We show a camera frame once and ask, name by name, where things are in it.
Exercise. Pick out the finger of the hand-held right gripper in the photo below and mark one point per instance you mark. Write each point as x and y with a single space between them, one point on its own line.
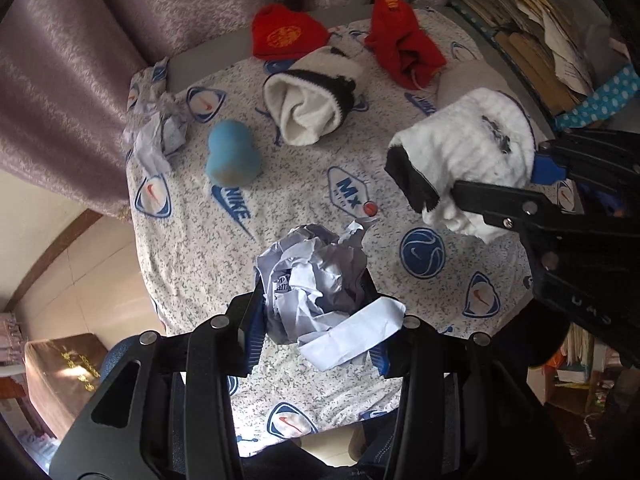
500 202
547 169

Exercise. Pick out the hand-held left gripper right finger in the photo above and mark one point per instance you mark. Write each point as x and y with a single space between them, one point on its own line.
381 360

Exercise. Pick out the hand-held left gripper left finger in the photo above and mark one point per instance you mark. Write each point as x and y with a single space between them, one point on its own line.
254 332

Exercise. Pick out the white sock black toe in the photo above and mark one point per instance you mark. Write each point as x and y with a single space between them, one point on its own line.
465 160

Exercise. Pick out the large white paper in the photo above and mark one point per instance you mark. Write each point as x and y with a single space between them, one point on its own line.
312 290

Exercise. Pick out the long red sock gold print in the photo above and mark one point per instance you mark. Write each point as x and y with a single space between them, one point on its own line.
405 45

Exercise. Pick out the red sock round emblem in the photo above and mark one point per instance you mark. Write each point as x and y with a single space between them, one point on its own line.
285 32

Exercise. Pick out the blue polka dot box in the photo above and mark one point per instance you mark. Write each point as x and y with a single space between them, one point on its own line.
607 95

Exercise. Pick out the beige sock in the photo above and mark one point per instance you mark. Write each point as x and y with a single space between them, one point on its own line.
465 80

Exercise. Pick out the stack of paper envelopes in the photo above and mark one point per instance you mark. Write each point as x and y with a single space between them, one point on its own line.
530 35

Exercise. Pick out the printed white blue tablecloth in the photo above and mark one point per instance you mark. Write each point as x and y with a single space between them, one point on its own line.
310 200

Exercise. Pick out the brown box gold print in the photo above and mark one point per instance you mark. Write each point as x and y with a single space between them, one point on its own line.
60 380

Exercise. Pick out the rolled white sock black band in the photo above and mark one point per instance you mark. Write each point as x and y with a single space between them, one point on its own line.
310 102

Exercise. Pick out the small crumpled white paper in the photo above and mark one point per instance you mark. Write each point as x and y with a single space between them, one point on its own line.
157 132

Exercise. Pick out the purple patterned curtain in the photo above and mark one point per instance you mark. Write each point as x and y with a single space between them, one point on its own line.
85 60

